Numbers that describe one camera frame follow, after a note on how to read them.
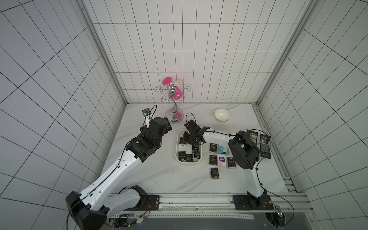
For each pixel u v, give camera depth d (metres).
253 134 1.00
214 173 0.81
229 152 0.55
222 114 1.08
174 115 1.10
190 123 0.78
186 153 0.89
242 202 0.70
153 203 0.73
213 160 0.86
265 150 0.90
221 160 0.85
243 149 0.55
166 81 0.95
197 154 0.88
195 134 0.74
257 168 0.56
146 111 0.60
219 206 0.73
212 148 0.91
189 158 0.87
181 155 0.88
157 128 0.50
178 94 0.90
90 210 0.37
